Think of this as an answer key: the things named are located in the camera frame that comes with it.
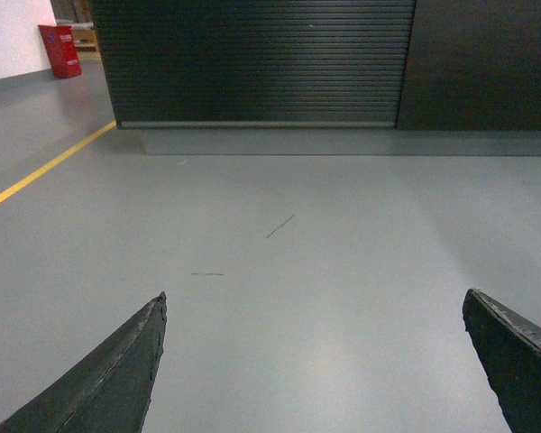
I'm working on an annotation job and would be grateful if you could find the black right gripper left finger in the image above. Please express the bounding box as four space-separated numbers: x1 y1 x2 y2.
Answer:
0 292 167 432

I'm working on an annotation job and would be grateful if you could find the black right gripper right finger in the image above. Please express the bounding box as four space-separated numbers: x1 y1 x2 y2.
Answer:
462 289 541 432

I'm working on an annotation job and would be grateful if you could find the black checkout counter cabinet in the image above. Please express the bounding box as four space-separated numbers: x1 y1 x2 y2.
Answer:
91 1 541 156

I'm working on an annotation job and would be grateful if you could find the red fire equipment box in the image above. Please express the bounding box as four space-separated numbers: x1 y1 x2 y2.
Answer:
38 25 82 78

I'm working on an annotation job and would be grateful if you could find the wooden pallet shelf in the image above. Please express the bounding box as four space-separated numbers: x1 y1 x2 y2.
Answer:
50 0 100 57

